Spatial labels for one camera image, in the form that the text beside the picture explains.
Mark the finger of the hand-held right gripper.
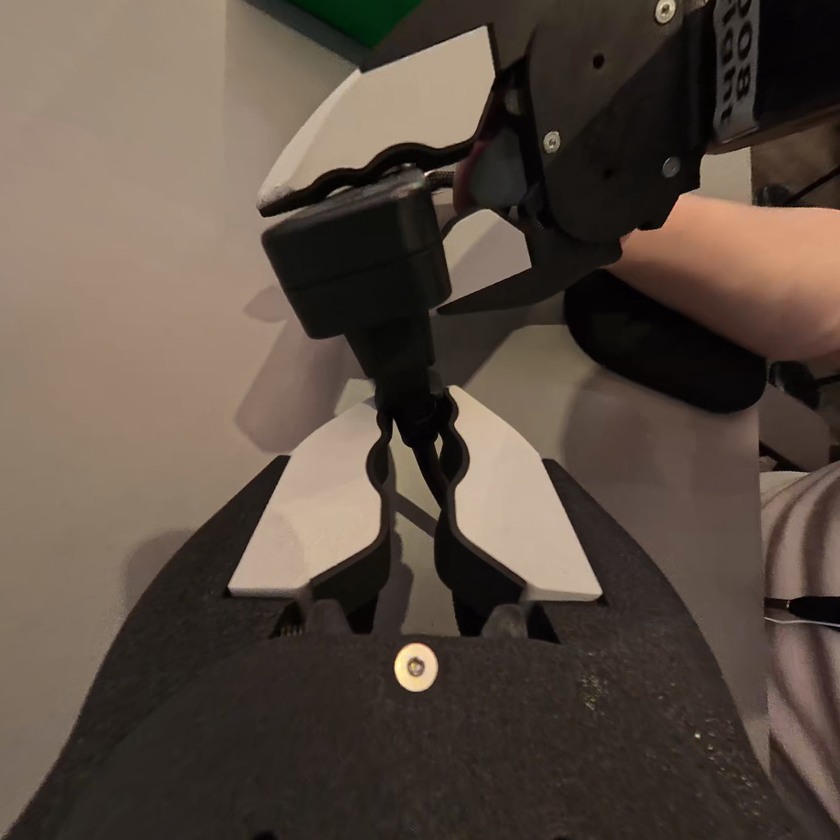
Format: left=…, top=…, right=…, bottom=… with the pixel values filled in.
left=256, top=24, right=496, bottom=219
left=438, top=209, right=534, bottom=308

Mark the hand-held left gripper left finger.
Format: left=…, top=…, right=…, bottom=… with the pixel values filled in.
left=227, top=394, right=395, bottom=601

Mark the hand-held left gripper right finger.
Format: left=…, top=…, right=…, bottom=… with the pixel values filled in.
left=433, top=387, right=603, bottom=603

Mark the black power strip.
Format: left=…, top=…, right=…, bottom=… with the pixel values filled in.
left=261, top=166, right=462, bottom=340

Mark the black power plug cord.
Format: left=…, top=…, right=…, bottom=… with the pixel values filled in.
left=348, top=315, right=475, bottom=637

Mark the person's right forearm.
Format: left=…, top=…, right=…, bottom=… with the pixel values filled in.
left=604, top=193, right=840, bottom=363

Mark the green plastic bin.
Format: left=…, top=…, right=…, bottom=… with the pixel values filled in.
left=249, top=0, right=427, bottom=49

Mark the black shoulder strap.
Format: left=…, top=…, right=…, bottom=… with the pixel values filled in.
left=764, top=592, right=840, bottom=626

